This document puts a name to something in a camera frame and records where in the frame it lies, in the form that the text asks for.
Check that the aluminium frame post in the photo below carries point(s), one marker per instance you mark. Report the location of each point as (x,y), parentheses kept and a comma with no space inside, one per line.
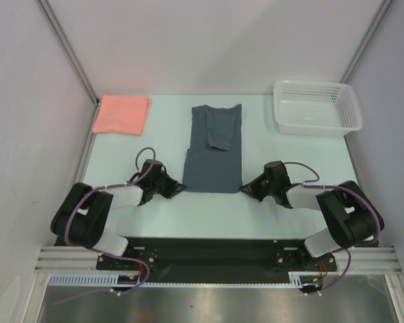
(67,48)
(372,30)

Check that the blue-grey t shirt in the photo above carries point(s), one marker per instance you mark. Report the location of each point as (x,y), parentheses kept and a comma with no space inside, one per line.
(213,161)

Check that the white slotted cable duct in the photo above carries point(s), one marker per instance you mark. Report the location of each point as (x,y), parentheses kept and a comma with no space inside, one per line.
(130,280)

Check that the right aluminium frame post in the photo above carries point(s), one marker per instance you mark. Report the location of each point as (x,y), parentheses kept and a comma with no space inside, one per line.
(372,30)

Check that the left aluminium frame post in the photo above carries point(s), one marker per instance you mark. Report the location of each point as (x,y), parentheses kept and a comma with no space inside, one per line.
(67,48)

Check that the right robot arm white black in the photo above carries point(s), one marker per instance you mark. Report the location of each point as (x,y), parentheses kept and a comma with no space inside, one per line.
(350,217)

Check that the white plastic perforated basket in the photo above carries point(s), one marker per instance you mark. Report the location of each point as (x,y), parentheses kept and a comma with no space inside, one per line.
(316,108)

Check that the aluminium front rail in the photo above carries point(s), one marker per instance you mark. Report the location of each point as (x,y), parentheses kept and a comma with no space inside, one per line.
(60,259)

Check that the folded pink t shirt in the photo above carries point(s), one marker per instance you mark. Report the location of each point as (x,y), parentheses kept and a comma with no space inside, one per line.
(124,115)

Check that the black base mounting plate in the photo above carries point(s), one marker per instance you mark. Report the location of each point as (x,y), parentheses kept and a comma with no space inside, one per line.
(179,261)

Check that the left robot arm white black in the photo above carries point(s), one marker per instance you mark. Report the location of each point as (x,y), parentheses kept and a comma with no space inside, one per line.
(81,218)

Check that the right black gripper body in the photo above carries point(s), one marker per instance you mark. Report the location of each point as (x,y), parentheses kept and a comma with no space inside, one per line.
(258,188)

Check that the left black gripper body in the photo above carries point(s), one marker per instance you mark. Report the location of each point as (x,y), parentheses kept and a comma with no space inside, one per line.
(163,186)

